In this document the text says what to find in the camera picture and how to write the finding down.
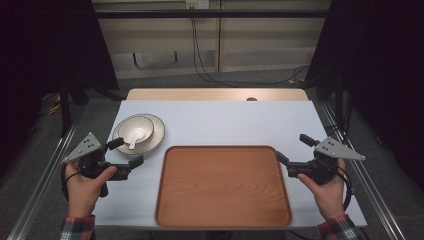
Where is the aluminium frame rail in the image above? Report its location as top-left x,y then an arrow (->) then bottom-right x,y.
319,102 -> 408,240
6,105 -> 86,240

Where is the dark curtain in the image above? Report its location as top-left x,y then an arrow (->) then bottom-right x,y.
0,0 -> 120,174
304,0 -> 424,183

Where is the black horizontal bar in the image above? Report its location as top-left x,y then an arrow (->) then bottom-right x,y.
94,9 -> 330,20

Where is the beige ceramic plate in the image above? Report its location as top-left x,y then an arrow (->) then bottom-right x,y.
111,113 -> 166,156

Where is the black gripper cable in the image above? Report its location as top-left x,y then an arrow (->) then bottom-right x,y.
60,162 -> 83,202
336,165 -> 355,212

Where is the white wall outlet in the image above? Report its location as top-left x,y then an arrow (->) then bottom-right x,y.
185,0 -> 210,10

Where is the white ceramic bowl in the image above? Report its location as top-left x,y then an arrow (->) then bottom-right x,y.
117,115 -> 156,145

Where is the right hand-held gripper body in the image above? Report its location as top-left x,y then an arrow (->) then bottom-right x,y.
285,136 -> 367,187

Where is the person's right hand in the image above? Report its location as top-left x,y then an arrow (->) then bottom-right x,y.
297,158 -> 347,221

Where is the person's left hand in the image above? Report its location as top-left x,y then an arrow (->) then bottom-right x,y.
64,159 -> 119,218

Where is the white table cover sheet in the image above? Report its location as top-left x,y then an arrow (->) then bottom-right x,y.
92,99 -> 368,230

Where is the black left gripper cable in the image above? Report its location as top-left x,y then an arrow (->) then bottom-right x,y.
60,162 -> 83,202

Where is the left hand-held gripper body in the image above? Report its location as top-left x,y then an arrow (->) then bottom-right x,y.
62,132 -> 133,198

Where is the black metal stand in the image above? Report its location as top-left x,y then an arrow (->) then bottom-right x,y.
334,71 -> 345,129
58,81 -> 72,138

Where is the white ceramic spoon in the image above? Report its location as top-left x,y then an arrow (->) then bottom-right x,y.
127,127 -> 148,151

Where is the yellow cable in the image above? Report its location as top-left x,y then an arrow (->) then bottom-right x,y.
46,95 -> 62,116

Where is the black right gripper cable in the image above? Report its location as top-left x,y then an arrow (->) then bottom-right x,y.
336,165 -> 355,212

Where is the brown wooden tray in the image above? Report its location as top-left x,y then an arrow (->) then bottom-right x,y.
154,145 -> 293,230

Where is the black wall cable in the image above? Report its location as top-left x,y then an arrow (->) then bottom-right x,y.
190,16 -> 310,87

